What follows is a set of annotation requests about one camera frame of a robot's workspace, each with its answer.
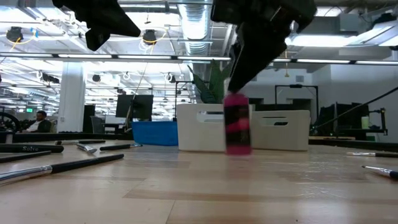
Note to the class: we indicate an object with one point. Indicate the black background rig frame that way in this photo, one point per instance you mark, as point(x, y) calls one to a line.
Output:
point(297, 86)

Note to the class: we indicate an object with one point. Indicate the person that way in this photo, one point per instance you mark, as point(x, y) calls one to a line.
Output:
point(38, 124)

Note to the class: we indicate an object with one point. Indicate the white plastic bin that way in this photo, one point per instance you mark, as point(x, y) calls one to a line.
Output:
point(199, 137)

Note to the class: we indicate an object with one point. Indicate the grey plastic bin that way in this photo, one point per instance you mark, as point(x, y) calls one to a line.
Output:
point(280, 137)

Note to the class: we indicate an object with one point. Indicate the blue plastic basket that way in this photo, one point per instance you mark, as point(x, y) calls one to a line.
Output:
point(155, 133)

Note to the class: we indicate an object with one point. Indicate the white building column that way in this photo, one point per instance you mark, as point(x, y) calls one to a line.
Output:
point(72, 96)

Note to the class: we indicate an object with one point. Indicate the pale green bottle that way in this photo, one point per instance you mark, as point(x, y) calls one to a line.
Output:
point(365, 123)

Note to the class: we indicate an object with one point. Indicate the long light strip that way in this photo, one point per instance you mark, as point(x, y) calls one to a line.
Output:
point(84, 56)

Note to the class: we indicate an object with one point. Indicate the green plant in white pot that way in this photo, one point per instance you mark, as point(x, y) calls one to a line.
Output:
point(214, 84)

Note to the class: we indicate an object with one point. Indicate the black metal stand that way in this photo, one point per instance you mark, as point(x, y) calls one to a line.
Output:
point(384, 121)

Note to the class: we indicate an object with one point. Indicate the magenta paint bottle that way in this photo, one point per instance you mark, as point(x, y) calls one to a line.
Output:
point(237, 124)

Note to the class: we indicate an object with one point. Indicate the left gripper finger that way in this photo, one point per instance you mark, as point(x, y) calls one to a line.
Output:
point(98, 39)
point(121, 26)

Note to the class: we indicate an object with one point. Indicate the silver ventilation duct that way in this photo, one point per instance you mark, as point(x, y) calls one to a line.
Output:
point(196, 25)

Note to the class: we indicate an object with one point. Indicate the black computer monitor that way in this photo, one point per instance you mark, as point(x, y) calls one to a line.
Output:
point(136, 107)

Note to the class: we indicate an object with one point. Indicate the black ceiling camera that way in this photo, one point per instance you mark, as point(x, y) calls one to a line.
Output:
point(150, 36)
point(15, 34)

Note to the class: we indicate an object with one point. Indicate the thick black paint brush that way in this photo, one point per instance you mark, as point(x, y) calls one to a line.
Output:
point(31, 148)

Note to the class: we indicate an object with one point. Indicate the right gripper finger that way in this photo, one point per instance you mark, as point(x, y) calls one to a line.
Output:
point(234, 65)
point(258, 56)

